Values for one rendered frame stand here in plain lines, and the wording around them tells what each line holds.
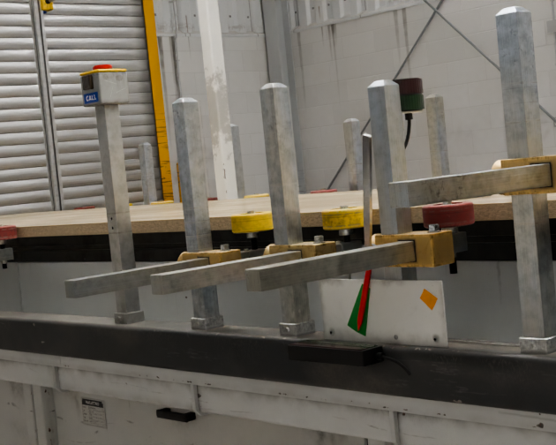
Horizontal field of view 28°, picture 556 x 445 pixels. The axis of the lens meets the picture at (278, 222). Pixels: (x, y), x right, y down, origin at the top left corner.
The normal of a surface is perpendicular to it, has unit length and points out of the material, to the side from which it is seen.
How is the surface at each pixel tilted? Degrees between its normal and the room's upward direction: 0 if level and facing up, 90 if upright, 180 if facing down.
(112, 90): 90
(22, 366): 90
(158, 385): 90
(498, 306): 90
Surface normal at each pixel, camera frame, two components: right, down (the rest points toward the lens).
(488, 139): -0.73, 0.11
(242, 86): 0.67, -0.03
